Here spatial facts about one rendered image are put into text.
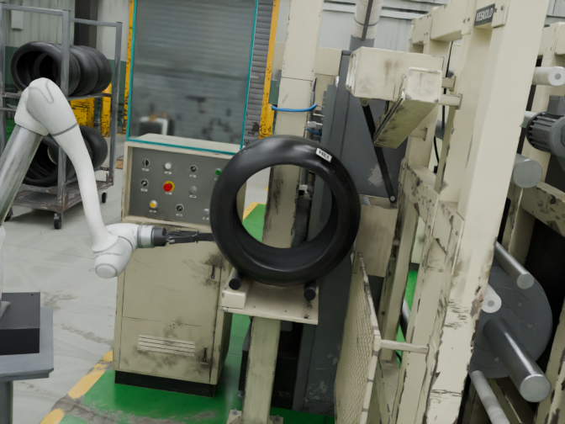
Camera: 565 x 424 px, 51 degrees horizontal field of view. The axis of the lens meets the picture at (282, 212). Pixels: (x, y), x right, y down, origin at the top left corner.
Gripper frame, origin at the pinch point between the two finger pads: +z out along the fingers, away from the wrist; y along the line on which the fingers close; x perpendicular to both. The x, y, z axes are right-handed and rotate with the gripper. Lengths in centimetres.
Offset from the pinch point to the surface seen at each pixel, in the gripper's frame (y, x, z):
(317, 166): -10, -29, 43
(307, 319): -12.1, 28.2, 38.8
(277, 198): 24.8, -9.9, 25.3
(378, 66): -37, -63, 61
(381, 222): 18, -1, 68
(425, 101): -48, -53, 73
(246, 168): -12.1, -28.5, 17.9
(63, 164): 284, 15, -185
